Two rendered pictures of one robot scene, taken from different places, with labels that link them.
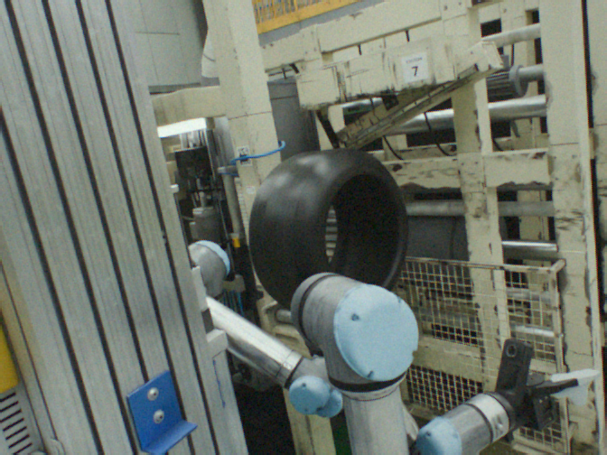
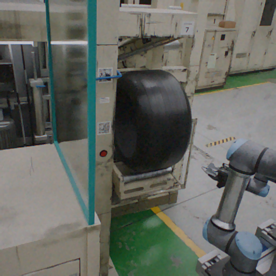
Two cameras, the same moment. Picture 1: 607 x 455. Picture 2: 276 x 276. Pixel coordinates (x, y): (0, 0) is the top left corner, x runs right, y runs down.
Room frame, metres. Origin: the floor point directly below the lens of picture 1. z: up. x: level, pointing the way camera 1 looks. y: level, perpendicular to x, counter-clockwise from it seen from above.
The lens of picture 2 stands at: (1.31, 1.52, 1.93)
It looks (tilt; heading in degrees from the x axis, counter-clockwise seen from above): 27 degrees down; 287
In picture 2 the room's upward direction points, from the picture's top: 4 degrees clockwise
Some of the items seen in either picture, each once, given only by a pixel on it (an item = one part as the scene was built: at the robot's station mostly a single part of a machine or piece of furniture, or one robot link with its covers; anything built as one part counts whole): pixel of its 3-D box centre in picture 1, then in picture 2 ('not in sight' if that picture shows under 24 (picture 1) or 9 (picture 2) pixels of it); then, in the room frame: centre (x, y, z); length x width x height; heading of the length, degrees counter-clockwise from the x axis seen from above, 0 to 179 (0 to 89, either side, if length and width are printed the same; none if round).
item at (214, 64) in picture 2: not in sight; (206, 58); (1.92, -4.99, 0.62); 0.91 x 0.58 x 1.25; 53
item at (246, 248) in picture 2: not in sight; (245, 249); (1.10, 0.40, 0.88); 0.13 x 0.12 x 0.14; 156
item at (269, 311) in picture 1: (303, 301); (110, 167); (1.91, 0.06, 0.90); 0.40 x 0.03 x 0.10; 133
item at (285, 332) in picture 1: (312, 338); (145, 183); (1.68, 0.04, 0.83); 0.36 x 0.09 x 0.06; 43
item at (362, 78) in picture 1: (378, 76); (144, 22); (1.89, -0.36, 1.71); 0.61 x 0.25 x 0.15; 43
